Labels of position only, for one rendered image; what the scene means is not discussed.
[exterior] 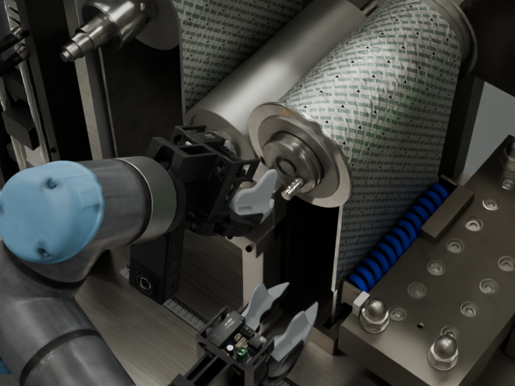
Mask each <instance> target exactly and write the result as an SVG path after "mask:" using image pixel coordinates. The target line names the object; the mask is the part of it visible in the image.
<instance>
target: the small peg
mask: <svg viewBox="0 0 515 386"><path fill-rule="evenodd" d="M304 186H305V182H304V180H303V179H302V178H300V177H298V176H297V177H296V178H295V179H294V180H293V181H292V182H291V183H290V184H289V185H287V186H286V188H284V189H283V190H282V191H281V195H282V197H283V198H284V199H286V200H288V201H289V200H291V199H292V198H293V197H294V196H295V195H296V194H297V193H298V192H299V191H300V190H301V189H302V188H303V187H304Z"/></svg>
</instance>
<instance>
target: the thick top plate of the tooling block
mask: <svg viewBox="0 0 515 386"><path fill-rule="evenodd" d="M513 138H515V137H513V136H511V135H508V137H507V138H506V139H505V140H504V141H503V142H502V143H501V144H500V145H499V146H498V147H497V148H496V150H495V151H494V152H493V153H492V154H491V155H490V157H489V158H488V159H487V160H486V161H485V162H484V164H483V165H482V166H481V167H480V168H479V169H478V170H477V171H476V172H475V173H474V174H473V175H472V177H471V178H470V179H469V180H468V181H467V182H466V184H465V185H464V187H465V188H467V189H469V190H471V191H472V192H474V198H473V201H472V202H471V203H470V204H469V205H468V206H467V207H466V209H465V210H464V211H463V212H462V213H461V215H460V216H459V217H458V218H457V219H456V220H455V222H454V223H453V224H452V225H451V226H450V227H449V228H448V229H447V230H446V231H445V233H444V234H443V235H442V236H441V237H440V239H439V240H438V241H437V242H436V243H435V245H432V244H430V243H429V242H427V241H426V240H424V239H423V238H421V237H419V236H418V238H417V239H416V240H415V241H414V242H413V243H412V245H411V246H410V247H409V248H408V249H407V250H406V251H405V252H404V253H403V255H401V256H400V258H399V259H398V260H397V261H396V262H395V263H394V265H393V266H392V267H391V268H390V269H389V270H388V272H387V273H386V274H385V275H384V276H383V277H382V279H381V280H380V281H379V282H378V283H377V284H376V285H375V286H374V287H373V288H372V289H371V290H370V291H369V293H368V294H369V295H370V297H369V299H372V298H380V299H382V300H383V301H384V302H385V304H386V308H387V312H388V314H389V324H388V327H387V329H386V330H385V331H384V332H381V333H379V334H370V333H368V332H366V331H364V330H363V329H362V327H361V326H360V324H359V317H360V315H361V314H360V315H359V316H357V315H355V314H354V313H352V312H351V313H350V314H349V315H348V316H347V317H346V319H345V320H344V321H343V322H342V323H341V324H340V336H339V343H338V349H340V350H341V351H343V352H345V353H346V354H347V355H348V356H350V357H351V358H353V359H355V360H356V361H357V362H358V363H360V364H361V365H363V366H365V367H366V368H368V369H369V370H370V371H372V372H373V373H375V374H376V375H378V376H379V377H380V378H382V379H383V380H385V381H386V382H388V383H389V384H390V385H392V386H468V385H469V384H470V383H471V382H472V381H473V380H474V378H475V377H476V375H477V374H478V373H479V371H480V370H481V369H482V368H483V367H484V365H485V364H486V363H487V361H488V360H489V359H490V357H491V356H492V354H493V353H495V351H496V350H497V348H498V347H499V346H500V344H501V343H502V342H503V340H504V339H505V338H506V337H507V336H508V334H509V333H510V332H511V330H512V329H513V326H514V323H515V172H510V171H507V170H506V169H505V168H503V167H502V166H501V164H500V155H501V154H502V152H503V150H504V149H505V148H506V147H507V144H508V142H509V141H510V140H511V139H513ZM442 335H449V336H451V337H452V338H453V339H454V340H455V341H456V344H457V350H458V362H457V364H456V366H455V367H454V368H453V369H452V370H450V371H437V370H435V369H433V367H432V366H430V364H429V363H428V359H427V357H428V351H429V350H430V348H431V347H432V346H433V344H434V343H435V341H436V340H437V338H438V337H440V336H442Z"/></svg>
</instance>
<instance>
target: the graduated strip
mask: <svg viewBox="0 0 515 386"><path fill-rule="evenodd" d="M117 273H118V274H119V275H121V276H122V277H123V278H125V279H126V280H128V281H129V275H130V264H129V263H127V264H126V265H124V266H123V267H122V268H121V269H120V270H119V271H118V272H117ZM162 306H164V307H165V308H166V309H168V310H169V311H170V312H171V313H173V314H174V315H176V316H177V317H179V318H180V319H181V320H182V321H184V322H185V323H187V324H188V325H190V326H191V327H192V328H193V329H195V330H196V331H197V332H200V331H201V330H202V329H203V328H204V327H205V326H206V325H207V324H208V322H209V321H208V320H207V319H205V318H204V317H202V316H201V315H199V314H198V313H197V312H196V311H194V310H193V309H191V308H190V307H188V306H187V305H186V304H184V303H183V302H182V301H180V300H179V299H177V298H176V297H174V296H172V297H170V298H169V299H168V300H167V301H166V302H164V303H163V304H162ZM214 326H215V325H213V324H211V325H210V326H209V327H208V328H207V330H206V334H207V333H208V332H209V331H210V330H211V329H212V328H213V327H214ZM273 386H298V385H297V384H295V383H294V382H292V381H291V380H290V379H289V378H287V377H285V378H284V379H283V380H282V381H280V382H278V383H276V384H274V385H273Z"/></svg>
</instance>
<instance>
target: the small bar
mask: <svg viewBox="0 0 515 386"><path fill-rule="evenodd" d="M473 198H474V192H472V191H471V190H469V189H467V188H465V187H464V186H463V185H459V186H458V187H456V189H455V190H454V191H453V192H452V193H451V194H450V195H449V196H448V198H447V199H446V200H445V201H444V202H443V203H442V205H441V206H440V207H439V208H438V209H437V210H436V211H435V213H434V214H433V215H432V216H431V217H430V218H429V219H428V220H427V221H426V222H425V223H424V224H423V226H422V227H421V228H420V231H419V237H421V238H423V239H424V240H426V241H427V242H429V243H430V244H432V245H435V243H436V242H437V241H438V240H439V239H440V237H441V236H442V235H443V234H444V233H445V231H446V230H447V229H448V228H449V227H450V226H451V225H452V224H453V223H454V222H455V220H456V219H457V218H458V217H459V216H460V215H461V213H462V212H463V211H464V210H465V209H466V207H467V206H468V205H469V204H470V203H471V202H472V201H473Z"/></svg>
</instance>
